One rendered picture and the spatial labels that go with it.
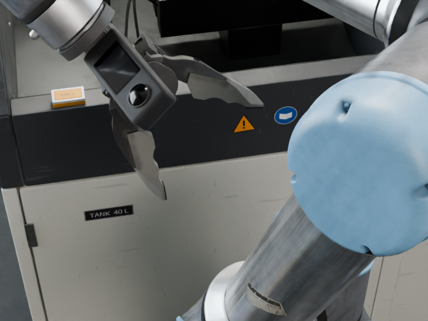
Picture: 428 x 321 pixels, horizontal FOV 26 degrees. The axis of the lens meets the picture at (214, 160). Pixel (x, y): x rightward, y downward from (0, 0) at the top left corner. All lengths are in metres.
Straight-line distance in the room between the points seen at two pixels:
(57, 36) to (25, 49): 0.82
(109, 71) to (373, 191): 0.40
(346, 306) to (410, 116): 0.49
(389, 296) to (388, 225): 1.39
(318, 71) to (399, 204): 0.91
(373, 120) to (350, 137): 0.02
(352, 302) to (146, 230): 0.68
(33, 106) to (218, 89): 0.53
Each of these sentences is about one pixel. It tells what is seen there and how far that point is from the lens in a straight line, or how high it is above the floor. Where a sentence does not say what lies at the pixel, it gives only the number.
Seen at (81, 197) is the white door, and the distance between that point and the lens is 1.58.
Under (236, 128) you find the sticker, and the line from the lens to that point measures 1.52.
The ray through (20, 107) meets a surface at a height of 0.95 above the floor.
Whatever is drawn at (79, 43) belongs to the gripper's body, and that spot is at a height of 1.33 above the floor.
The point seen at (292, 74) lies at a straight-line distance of 1.49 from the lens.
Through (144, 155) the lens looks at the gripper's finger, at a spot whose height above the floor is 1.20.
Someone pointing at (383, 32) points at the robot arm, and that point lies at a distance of 0.75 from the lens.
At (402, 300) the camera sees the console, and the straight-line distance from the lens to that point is 2.03.
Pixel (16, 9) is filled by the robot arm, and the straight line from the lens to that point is 0.95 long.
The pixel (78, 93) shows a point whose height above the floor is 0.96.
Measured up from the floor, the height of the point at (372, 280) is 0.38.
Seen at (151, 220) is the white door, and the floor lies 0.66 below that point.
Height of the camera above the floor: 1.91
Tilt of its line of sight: 45 degrees down
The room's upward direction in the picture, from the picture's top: straight up
